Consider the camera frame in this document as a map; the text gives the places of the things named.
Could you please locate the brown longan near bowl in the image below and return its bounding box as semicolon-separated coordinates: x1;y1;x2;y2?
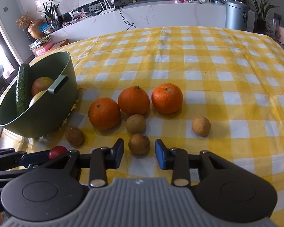
66;127;85;147

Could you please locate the white marble tv cabinet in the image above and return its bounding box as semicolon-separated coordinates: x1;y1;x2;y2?
51;1;226;43

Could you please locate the potted plant right corner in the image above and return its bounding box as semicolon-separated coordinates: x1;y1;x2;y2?
247;0;279;34

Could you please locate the white wifi router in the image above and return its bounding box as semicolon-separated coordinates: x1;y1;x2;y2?
99;0;116;14

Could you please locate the black power cable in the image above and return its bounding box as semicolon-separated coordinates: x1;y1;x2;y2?
118;8;135;31

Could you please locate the golden brown vase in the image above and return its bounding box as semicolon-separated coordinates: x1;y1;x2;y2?
28;19;45;39

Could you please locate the reddish green mango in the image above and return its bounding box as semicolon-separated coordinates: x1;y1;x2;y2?
32;77;54;96

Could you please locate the brown longan centre left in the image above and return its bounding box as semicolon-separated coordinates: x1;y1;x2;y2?
126;114;146;135

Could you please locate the brown longan far right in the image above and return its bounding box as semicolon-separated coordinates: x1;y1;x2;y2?
192;116;211;137

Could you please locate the green cucumber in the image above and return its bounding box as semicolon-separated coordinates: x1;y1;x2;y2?
16;64;31;116

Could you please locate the yellow white checkered tablecloth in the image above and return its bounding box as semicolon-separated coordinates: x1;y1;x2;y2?
0;27;284;226

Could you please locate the brown longan centre right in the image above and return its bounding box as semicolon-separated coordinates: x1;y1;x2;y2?
128;133;150;155

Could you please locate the pink piggy figure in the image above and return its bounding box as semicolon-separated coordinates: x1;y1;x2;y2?
275;26;284;45

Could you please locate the green potted plant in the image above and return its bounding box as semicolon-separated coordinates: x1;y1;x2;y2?
38;0;60;31

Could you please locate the green colander bowl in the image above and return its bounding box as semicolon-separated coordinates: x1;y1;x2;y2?
0;51;77;138

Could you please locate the orange tangerine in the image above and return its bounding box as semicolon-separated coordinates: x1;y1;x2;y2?
151;83;183;114
88;97;121;130
118;86;150;115

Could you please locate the orange shoe box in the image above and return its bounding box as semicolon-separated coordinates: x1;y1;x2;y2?
47;39;70;52

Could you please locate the silver trash can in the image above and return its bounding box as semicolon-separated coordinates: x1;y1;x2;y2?
226;0;248;31

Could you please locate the red cherry tomato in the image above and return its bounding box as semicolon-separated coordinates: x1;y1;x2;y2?
48;145;68;159

